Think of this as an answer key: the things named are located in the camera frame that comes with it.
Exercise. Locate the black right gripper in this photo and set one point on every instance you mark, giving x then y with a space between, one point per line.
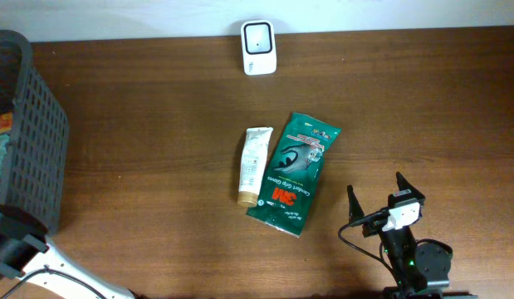
354 213

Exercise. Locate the green 3M gloves package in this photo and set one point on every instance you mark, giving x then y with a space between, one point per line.
290 180

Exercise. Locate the cream lotion tube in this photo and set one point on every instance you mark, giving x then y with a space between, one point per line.
253 163

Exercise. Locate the orange tissue pack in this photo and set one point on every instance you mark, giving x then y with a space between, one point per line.
6 121

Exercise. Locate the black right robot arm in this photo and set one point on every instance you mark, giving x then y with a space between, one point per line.
419 267

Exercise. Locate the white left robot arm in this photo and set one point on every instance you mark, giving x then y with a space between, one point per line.
30 256

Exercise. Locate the white barcode scanner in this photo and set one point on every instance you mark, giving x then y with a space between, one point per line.
259 51

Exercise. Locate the dark grey plastic basket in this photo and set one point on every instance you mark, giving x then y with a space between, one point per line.
34 164

